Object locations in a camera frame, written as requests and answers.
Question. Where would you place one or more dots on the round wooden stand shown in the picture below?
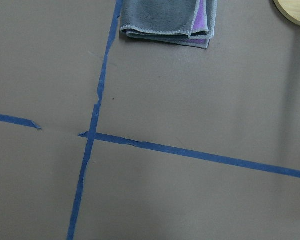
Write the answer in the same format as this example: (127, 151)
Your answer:
(290, 9)

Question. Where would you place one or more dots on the folded grey purple cloth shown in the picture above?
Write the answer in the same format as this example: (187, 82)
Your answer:
(181, 22)

